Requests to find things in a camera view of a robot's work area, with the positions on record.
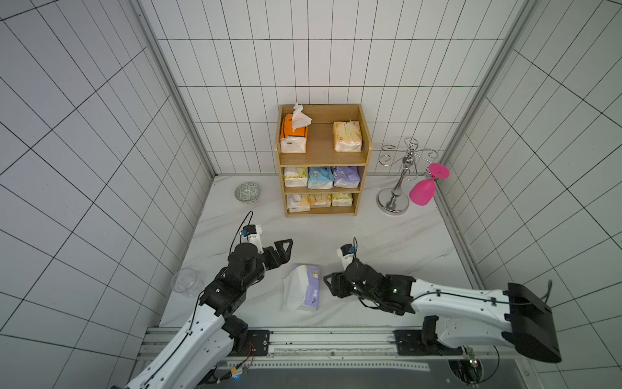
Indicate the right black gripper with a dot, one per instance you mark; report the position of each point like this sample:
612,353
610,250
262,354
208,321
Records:
346,282

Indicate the blue tissue pack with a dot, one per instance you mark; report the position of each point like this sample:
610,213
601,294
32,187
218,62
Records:
320,178

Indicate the white green tissue pack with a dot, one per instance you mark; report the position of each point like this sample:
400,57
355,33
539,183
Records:
295,176

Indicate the orange tissue box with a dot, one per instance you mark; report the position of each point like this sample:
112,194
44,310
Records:
294,131

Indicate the purple tissue pack on shelf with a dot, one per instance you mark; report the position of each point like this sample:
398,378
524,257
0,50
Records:
346,177

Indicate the chrome glass holder stand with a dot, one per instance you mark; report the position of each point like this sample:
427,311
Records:
393,201

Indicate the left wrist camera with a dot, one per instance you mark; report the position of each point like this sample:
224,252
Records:
252,233

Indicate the yellow tissue pack right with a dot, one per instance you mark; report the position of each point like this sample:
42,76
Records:
342,200

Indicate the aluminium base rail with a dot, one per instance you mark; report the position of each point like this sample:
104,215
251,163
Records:
337,347

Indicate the purple white tissue pack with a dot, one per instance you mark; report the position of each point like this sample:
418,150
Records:
302,289

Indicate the beige tissue pack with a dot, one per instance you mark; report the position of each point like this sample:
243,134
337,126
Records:
347,136

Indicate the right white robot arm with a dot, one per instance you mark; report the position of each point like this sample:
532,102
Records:
453,317

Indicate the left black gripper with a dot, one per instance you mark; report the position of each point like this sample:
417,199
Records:
284,257

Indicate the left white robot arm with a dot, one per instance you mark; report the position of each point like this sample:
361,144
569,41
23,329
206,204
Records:
212,332

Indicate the wooden three-tier shelf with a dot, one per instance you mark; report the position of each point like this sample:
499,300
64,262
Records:
320,152

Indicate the pink plastic wine glass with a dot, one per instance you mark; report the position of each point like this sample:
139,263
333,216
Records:
423,192

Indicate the yellow tissue pack middle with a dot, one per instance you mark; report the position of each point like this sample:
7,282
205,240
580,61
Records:
320,200

